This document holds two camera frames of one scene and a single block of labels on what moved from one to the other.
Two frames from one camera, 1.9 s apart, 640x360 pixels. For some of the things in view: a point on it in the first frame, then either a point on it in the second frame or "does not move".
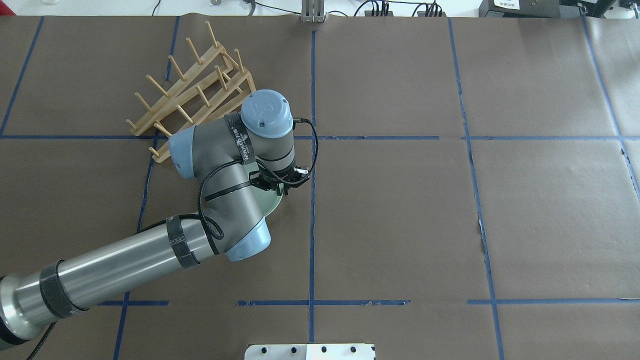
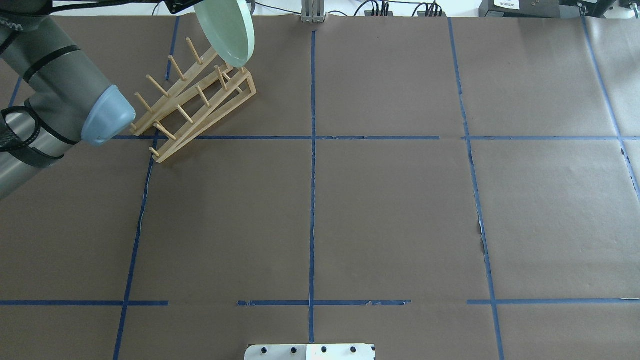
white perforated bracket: [310, 351] does not move
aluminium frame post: [312, 11] does not move
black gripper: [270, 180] to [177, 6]
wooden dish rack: [209, 92] does not move
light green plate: [270, 199] to [229, 26]
